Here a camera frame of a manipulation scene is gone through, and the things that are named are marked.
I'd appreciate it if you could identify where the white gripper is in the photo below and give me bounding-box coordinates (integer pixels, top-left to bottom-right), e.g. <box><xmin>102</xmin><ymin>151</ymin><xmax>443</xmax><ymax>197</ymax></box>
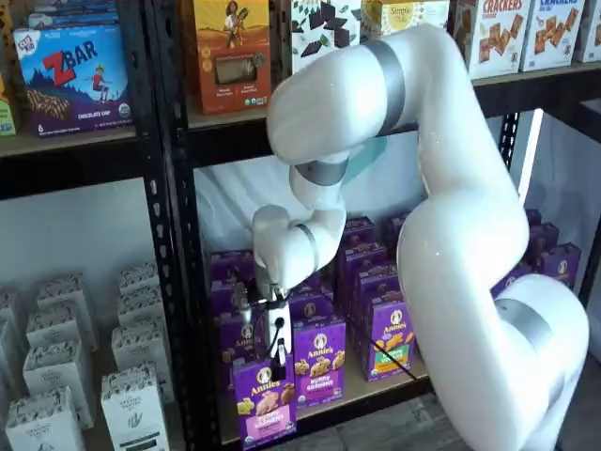
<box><xmin>260</xmin><ymin>302</ymin><xmax>294</xmax><ymax>381</ymax></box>

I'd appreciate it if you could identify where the purple Annie's box pink label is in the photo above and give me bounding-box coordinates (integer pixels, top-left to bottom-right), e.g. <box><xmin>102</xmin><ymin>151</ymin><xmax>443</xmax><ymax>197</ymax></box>
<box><xmin>219</xmin><ymin>307</ymin><xmax>276</xmax><ymax>394</ymax></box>
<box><xmin>208</xmin><ymin>249</ymin><xmax>258</xmax><ymax>283</ymax></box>
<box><xmin>209</xmin><ymin>279</ymin><xmax>257</xmax><ymax>317</ymax></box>
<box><xmin>232</xmin><ymin>355</ymin><xmax>299</xmax><ymax>440</ymax></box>

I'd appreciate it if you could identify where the purple Annie's box violet label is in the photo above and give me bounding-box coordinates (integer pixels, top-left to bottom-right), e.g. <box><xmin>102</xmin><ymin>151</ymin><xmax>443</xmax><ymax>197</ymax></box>
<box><xmin>292</xmin><ymin>318</ymin><xmax>347</xmax><ymax>406</ymax></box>
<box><xmin>286</xmin><ymin>289</ymin><xmax>335</xmax><ymax>325</ymax></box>

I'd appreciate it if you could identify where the purple Annie's box green label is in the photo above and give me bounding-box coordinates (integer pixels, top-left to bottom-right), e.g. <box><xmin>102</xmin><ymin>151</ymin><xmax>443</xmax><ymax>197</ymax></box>
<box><xmin>366</xmin><ymin>291</ymin><xmax>420</xmax><ymax>382</ymax></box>
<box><xmin>345</xmin><ymin>215</ymin><xmax>377</xmax><ymax>264</ymax></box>
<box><xmin>340</xmin><ymin>241</ymin><xmax>390</xmax><ymax>302</ymax></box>
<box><xmin>352</xmin><ymin>261</ymin><xmax>405</xmax><ymax>370</ymax></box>

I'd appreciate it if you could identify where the white box with black print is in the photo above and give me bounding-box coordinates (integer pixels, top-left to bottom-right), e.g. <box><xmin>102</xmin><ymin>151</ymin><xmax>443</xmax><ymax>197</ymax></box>
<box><xmin>100</xmin><ymin>362</ymin><xmax>171</xmax><ymax>451</ymax></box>
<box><xmin>116</xmin><ymin>262</ymin><xmax>162</xmax><ymax>295</ymax></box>
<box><xmin>25</xmin><ymin>303</ymin><xmax>99</xmax><ymax>352</ymax></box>
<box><xmin>4</xmin><ymin>385</ymin><xmax>89</xmax><ymax>451</ymax></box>
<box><xmin>22</xmin><ymin>338</ymin><xmax>96</xmax><ymax>429</ymax></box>
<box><xmin>36</xmin><ymin>272</ymin><xmax>86</xmax><ymax>312</ymax></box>
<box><xmin>116</xmin><ymin>285</ymin><xmax>166</xmax><ymax>330</ymax></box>
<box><xmin>111</xmin><ymin>319</ymin><xmax>176</xmax><ymax>403</ymax></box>

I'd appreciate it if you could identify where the purple Annie's box yellow label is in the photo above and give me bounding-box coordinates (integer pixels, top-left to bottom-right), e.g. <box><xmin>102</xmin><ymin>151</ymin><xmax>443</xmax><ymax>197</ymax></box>
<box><xmin>385</xmin><ymin>210</ymin><xmax>414</xmax><ymax>245</ymax></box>

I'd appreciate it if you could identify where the purple Annie's box brown label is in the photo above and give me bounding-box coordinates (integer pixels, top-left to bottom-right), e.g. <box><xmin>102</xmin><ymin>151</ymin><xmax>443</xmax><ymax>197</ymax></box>
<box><xmin>490</xmin><ymin>262</ymin><xmax>534</xmax><ymax>298</ymax></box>

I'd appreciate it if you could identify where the orange box with woman picture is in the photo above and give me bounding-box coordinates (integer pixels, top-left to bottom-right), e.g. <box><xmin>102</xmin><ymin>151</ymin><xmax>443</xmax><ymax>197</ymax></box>
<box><xmin>181</xmin><ymin>0</ymin><xmax>272</xmax><ymax>117</ymax></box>

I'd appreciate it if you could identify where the Simple Mills dark chocolate box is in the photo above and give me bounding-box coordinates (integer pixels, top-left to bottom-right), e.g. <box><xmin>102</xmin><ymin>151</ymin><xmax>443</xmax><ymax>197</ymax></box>
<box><xmin>281</xmin><ymin>0</ymin><xmax>362</xmax><ymax>81</ymax></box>

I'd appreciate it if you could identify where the purple Z Bar box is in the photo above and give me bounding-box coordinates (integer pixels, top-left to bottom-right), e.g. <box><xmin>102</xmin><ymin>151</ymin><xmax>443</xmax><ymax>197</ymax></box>
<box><xmin>12</xmin><ymin>23</ymin><xmax>135</xmax><ymax>138</ymax></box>

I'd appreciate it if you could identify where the Simple Mills yellow cookie box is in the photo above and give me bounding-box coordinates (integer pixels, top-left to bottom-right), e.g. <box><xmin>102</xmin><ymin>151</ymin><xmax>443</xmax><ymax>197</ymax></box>
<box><xmin>360</xmin><ymin>0</ymin><xmax>451</xmax><ymax>48</ymax></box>

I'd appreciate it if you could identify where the yellow Bobo's box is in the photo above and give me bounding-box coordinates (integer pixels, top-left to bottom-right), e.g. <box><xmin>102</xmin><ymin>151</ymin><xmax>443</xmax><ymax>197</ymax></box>
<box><xmin>0</xmin><ymin>70</ymin><xmax>18</xmax><ymax>138</ymax></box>

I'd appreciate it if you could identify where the orange pretzel crackers box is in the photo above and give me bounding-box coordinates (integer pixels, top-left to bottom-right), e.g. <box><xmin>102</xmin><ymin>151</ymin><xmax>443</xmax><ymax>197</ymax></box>
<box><xmin>448</xmin><ymin>0</ymin><xmax>532</xmax><ymax>80</ymax></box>

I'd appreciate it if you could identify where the blue Z Bar box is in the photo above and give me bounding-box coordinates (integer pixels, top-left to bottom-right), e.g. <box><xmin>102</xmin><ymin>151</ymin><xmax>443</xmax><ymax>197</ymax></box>
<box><xmin>25</xmin><ymin>0</ymin><xmax>121</xmax><ymax>32</ymax></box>

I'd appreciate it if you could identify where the blue pretzel crackers box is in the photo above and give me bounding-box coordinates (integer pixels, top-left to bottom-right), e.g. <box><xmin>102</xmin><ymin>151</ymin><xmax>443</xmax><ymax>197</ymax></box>
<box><xmin>520</xmin><ymin>0</ymin><xmax>587</xmax><ymax>73</ymax></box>

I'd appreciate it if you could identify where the white snack box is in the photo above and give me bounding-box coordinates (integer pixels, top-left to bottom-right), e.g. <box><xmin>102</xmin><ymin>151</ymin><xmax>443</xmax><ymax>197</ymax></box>
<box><xmin>573</xmin><ymin>0</ymin><xmax>601</xmax><ymax>64</ymax></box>

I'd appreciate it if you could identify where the white backdrop sheet teal mark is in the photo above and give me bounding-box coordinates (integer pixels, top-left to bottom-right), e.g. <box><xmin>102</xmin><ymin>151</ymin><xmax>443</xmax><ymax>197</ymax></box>
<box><xmin>193</xmin><ymin>108</ymin><xmax>546</xmax><ymax>264</ymax></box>

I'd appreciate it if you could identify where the black cable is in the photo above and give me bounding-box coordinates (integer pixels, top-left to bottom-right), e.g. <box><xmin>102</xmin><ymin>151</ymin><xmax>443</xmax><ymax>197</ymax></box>
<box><xmin>246</xmin><ymin>298</ymin><xmax>419</xmax><ymax>381</ymax></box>

